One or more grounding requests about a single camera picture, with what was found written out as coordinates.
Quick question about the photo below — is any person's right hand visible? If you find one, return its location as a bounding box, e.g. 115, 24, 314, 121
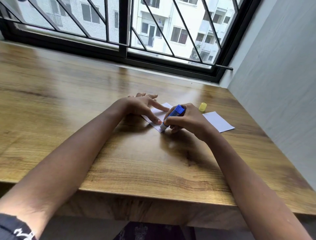
163, 103, 218, 142

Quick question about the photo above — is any person's left hand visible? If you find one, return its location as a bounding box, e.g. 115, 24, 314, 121
119, 93, 170, 124

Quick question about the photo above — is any white paper strip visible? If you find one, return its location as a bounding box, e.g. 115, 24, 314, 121
141, 103, 174, 133

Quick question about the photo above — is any blue glue stick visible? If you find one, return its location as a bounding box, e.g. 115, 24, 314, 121
160, 105, 185, 131

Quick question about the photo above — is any person's left forearm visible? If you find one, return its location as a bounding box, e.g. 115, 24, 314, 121
0, 98, 127, 240

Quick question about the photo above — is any person's right forearm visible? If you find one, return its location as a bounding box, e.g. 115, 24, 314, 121
204, 127, 313, 240

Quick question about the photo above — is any white paper sheet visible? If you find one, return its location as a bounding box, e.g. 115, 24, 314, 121
202, 111, 235, 133

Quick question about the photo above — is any black metal window grille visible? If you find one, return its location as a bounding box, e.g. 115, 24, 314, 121
0, 0, 243, 71

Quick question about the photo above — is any white apartment building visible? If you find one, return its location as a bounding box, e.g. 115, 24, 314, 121
5, 0, 243, 66

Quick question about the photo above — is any dark patterned sleeve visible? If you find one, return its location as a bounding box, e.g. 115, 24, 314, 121
0, 213, 37, 240

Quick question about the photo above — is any black window frame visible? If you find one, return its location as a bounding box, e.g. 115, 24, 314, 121
0, 0, 263, 83

